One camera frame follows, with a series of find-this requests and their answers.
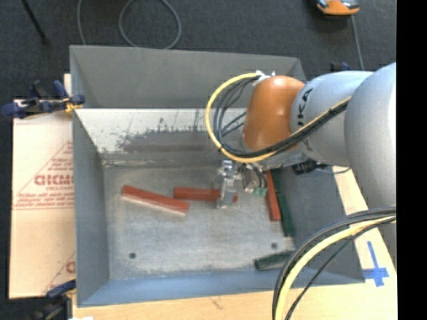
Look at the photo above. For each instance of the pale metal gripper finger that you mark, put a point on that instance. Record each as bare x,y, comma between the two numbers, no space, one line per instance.
233,185
222,192

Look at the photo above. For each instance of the dark green flat block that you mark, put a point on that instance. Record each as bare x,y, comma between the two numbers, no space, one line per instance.
272,262
287,215

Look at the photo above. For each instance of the grey metal bin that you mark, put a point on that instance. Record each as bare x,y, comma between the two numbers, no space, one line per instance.
187,242

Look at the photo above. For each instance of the brown cardboard board red print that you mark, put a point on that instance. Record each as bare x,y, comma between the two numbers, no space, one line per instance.
40,232

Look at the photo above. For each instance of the red-brown flat block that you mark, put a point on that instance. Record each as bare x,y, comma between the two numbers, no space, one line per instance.
195,194
273,202
153,199

